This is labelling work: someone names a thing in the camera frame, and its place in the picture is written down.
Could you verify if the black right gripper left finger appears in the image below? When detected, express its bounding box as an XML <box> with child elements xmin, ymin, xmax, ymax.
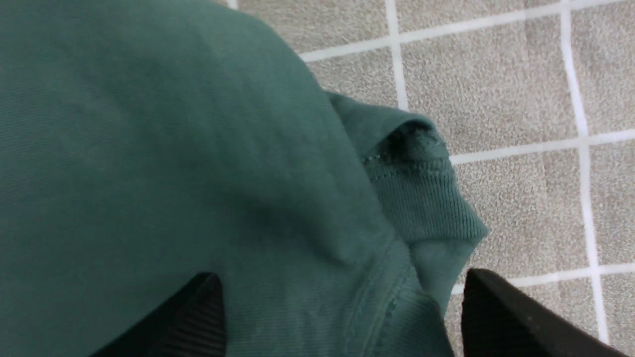
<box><xmin>92</xmin><ymin>273</ymin><xmax>227</xmax><ymax>357</ymax></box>

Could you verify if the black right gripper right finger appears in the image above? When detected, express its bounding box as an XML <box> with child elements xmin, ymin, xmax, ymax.
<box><xmin>462</xmin><ymin>269</ymin><xmax>622</xmax><ymax>357</ymax></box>

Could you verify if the green long sleeve shirt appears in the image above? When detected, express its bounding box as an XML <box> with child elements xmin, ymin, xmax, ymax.
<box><xmin>1</xmin><ymin>0</ymin><xmax>486</xmax><ymax>357</ymax></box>

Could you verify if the beige grid tablecloth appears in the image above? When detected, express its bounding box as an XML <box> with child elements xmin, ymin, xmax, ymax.
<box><xmin>222</xmin><ymin>0</ymin><xmax>635</xmax><ymax>356</ymax></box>

